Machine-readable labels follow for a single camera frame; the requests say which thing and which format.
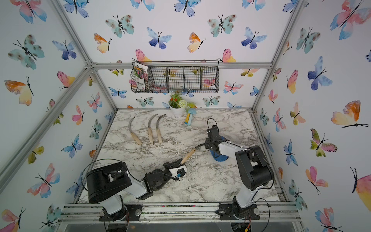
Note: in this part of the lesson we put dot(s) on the white pot with plant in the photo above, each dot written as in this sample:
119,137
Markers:
179,105

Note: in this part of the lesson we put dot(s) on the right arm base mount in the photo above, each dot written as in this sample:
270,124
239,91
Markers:
234,211

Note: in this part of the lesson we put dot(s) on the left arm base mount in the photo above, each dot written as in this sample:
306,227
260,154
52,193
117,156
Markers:
127,213

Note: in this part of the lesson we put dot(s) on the yellow handled garden tool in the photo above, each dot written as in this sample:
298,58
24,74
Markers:
187,118

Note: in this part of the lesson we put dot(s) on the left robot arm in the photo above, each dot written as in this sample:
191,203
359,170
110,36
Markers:
105,184

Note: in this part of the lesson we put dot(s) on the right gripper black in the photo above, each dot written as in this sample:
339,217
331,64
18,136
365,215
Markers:
206,143

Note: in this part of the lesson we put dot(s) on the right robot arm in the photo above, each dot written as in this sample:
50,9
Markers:
255,172

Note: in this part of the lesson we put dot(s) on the aluminium front rail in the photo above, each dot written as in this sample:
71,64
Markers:
185,212

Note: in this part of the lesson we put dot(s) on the teal garden trowel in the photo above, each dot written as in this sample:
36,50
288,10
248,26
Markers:
192,112

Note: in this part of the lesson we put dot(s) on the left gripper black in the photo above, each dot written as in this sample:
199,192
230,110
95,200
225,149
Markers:
167,167

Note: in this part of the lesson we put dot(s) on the blue microfiber rag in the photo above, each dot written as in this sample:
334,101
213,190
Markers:
214,145

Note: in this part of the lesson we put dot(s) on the seed packet in basket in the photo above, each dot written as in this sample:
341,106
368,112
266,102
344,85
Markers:
140,75

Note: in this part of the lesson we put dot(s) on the black wire wall basket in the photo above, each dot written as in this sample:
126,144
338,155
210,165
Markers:
179,76

